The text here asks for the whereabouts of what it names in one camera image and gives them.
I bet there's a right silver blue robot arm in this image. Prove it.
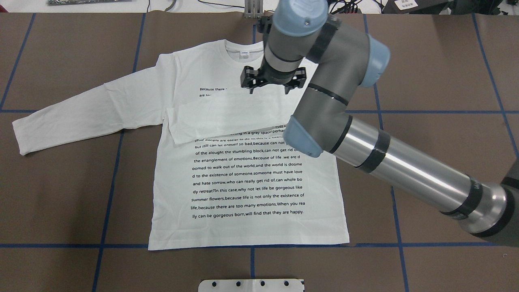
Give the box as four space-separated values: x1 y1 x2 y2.
242 0 518 247

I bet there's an aluminium frame post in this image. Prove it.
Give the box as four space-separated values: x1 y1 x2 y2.
244 0 264 19

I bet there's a white long-sleeve printed shirt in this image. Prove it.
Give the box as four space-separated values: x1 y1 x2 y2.
13 39 349 251

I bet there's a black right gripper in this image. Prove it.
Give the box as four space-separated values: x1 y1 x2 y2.
240 58 307 94

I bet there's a white central mounting column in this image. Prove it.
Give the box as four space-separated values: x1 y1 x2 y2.
198 279 305 292

